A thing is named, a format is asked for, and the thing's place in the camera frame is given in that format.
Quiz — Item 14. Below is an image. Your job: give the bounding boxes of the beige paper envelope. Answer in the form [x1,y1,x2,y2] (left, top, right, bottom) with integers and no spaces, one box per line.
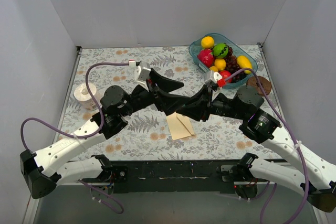
[166,112,195,141]

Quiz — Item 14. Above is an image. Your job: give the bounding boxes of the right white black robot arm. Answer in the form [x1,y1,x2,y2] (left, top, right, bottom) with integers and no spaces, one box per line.
[178,86,335,212]

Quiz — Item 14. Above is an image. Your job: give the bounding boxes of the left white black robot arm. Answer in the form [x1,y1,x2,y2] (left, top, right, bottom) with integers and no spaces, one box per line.
[20,66,188,199]

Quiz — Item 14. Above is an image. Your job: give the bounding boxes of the red apple toy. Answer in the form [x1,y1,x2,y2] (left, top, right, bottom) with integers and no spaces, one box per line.
[219,70,232,83]

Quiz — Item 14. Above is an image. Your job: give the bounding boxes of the small orange lemon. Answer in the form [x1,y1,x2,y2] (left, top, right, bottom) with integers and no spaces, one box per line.
[209,66,218,72]

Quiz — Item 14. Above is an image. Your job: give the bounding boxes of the small yellow lemon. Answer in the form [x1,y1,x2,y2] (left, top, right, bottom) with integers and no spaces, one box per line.
[214,59,226,71]

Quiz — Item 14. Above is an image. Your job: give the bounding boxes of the dark purple grapes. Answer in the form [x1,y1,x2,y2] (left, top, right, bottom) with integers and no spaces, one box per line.
[224,47,247,83]

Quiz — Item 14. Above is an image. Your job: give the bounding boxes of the teal plastic fruit basket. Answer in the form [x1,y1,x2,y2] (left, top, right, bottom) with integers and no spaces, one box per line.
[188,33,258,77]

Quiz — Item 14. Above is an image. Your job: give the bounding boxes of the red strawberry toy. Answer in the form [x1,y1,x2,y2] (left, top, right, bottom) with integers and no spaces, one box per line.
[197,49,215,68]

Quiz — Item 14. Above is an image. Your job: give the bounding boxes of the yellow mango toy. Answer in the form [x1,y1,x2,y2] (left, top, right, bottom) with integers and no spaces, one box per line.
[236,55,253,69]

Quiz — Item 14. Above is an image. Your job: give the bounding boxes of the green watermelon toy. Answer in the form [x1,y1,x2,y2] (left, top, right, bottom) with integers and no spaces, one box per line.
[213,43,229,59]

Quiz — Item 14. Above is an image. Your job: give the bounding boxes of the white toilet paper roll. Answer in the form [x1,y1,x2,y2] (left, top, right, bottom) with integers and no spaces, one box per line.
[73,82,101,111]

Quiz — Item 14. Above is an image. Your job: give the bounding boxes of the yellow orange fruit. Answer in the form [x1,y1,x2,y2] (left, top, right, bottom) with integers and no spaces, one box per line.
[201,36,215,49]

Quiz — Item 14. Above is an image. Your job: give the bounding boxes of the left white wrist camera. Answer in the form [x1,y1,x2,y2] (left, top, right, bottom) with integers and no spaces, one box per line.
[134,61,151,91]

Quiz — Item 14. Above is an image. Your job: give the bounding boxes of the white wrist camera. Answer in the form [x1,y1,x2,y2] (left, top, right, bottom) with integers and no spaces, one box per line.
[204,70,225,101]
[134,61,151,91]

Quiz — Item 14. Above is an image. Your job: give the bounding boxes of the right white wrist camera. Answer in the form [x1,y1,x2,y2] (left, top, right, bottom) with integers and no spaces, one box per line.
[204,70,225,101]

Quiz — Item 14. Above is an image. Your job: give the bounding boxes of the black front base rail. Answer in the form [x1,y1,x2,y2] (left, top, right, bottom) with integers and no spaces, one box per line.
[81,159,263,195]

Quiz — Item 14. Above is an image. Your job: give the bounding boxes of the aluminium frame profile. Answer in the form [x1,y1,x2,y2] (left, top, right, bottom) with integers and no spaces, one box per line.
[22,197,39,224]

